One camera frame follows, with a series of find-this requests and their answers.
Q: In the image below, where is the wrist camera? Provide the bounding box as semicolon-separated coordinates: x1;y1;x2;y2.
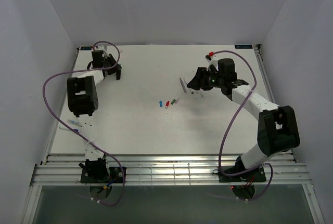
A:
97;45;108;56
205;52;218;68

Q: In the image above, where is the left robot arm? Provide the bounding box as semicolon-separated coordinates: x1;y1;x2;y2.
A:
67;45;122;182

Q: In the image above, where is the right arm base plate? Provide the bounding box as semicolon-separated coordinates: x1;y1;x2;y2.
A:
212;166;266;183

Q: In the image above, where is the blue ballpoint pen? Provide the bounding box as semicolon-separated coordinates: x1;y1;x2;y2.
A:
59;126;80;133
68;120;80;126

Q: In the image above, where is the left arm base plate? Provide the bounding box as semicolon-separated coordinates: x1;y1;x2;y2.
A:
80;166;127;184

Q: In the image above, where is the purple highlighter pen body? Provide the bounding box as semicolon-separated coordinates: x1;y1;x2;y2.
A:
179;78;187;94

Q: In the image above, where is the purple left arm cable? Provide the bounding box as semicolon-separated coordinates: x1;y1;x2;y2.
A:
42;41;125;206

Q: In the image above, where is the blue ballpoint pen upper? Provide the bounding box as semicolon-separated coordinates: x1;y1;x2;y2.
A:
68;120;80;126

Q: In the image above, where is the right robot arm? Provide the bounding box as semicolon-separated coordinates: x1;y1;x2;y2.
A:
187;55;300;181

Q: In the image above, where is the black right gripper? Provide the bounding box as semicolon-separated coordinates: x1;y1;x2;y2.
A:
186;67;224;91

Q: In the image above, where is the blue label sticker left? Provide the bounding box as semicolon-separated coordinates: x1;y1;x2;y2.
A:
80;46;93;51

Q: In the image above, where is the blue label sticker right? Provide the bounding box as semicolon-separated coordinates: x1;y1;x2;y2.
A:
235;45;253;49

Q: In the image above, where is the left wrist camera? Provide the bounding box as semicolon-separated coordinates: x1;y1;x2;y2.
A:
97;45;108;56

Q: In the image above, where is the aluminium rail frame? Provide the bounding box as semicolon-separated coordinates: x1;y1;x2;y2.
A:
23;45;325;223

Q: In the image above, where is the blue ballpoint pen lower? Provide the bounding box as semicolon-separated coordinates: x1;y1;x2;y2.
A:
59;126;80;133

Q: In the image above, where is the blue label sticker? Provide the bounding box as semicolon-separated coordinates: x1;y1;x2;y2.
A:
80;46;93;51
235;45;253;49

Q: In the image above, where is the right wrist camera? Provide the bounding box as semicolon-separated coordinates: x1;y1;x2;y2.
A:
205;52;218;68

